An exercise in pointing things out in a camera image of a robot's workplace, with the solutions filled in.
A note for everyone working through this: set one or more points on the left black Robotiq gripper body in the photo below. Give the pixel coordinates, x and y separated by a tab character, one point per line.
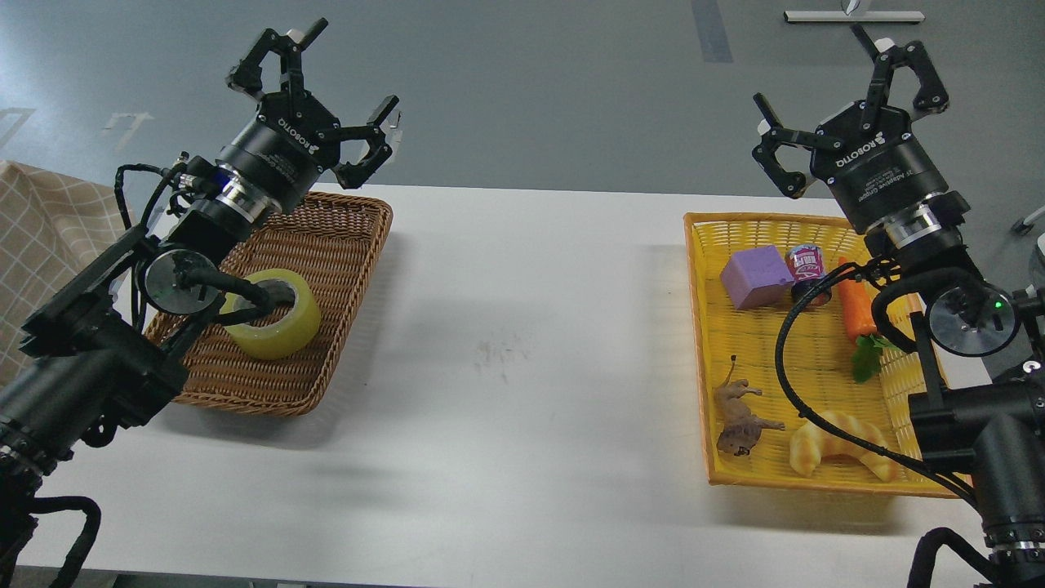
280	151

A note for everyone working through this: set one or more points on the small pink can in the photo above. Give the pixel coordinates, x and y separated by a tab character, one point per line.
806	262

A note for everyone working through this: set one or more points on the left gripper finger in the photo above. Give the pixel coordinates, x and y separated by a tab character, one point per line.
246	76
378	152

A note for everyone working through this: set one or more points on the brown wicker basket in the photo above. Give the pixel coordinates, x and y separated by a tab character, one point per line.
333	242

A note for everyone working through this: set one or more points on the purple foam block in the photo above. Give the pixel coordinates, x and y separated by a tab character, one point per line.
756	277

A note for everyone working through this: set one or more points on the brown toy animal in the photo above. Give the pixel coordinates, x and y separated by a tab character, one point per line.
741	429

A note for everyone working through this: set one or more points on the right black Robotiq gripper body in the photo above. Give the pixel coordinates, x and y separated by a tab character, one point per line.
874	170

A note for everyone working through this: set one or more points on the yellow tape roll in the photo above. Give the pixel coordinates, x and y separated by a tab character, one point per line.
297	322

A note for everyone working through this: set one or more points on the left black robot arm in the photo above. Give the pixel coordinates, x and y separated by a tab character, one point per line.
108	348

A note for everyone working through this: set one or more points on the toy croissant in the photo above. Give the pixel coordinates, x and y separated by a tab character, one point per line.
810	445

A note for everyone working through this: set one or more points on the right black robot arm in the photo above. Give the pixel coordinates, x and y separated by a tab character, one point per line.
979	422

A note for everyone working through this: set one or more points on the orange toy carrot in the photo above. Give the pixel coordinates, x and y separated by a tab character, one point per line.
869	347

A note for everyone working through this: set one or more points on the beige checked cloth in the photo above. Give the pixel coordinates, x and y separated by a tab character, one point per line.
52	226

